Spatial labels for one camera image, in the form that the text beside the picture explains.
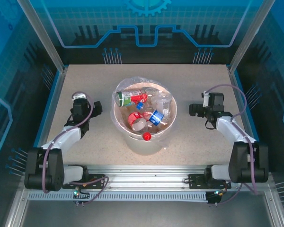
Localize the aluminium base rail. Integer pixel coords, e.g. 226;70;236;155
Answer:
61;164;273;192

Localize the aluminium frame post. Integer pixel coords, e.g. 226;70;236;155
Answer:
16;0;68;75
228;0;280;74

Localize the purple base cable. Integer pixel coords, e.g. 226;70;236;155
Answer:
209;182;243;204
68;176;109;204

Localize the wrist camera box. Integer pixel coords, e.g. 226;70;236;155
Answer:
201;91;211;107
71;93;86;102

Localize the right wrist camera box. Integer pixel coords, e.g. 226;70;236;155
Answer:
201;91;211;107

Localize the white slotted cable duct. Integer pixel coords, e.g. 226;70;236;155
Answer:
28;190;210;204

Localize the thin black cable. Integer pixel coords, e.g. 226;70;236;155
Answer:
204;119;217;130

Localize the blue label blue cap bottle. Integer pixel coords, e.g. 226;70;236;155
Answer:
136;103;165;126

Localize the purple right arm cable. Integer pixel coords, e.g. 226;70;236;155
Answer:
204;84;258;196

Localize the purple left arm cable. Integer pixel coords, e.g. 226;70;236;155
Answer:
42;91;95;194

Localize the clear bottle red soda label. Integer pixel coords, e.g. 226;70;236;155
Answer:
127;111;148;131

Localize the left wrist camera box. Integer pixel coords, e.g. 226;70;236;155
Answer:
71;93;86;102

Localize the pile of bottles in bin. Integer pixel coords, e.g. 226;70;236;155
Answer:
111;75;179;149

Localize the blue table side rail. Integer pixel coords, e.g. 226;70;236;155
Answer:
33;67;68;147
231;70;270;172

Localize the aluminium front frame beam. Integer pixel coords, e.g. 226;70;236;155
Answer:
264;186;284;227
3;189;30;227

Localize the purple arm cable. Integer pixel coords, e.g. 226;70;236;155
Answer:
204;84;258;196
42;91;95;194

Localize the white round bin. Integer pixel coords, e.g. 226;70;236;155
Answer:
113;79;178;156

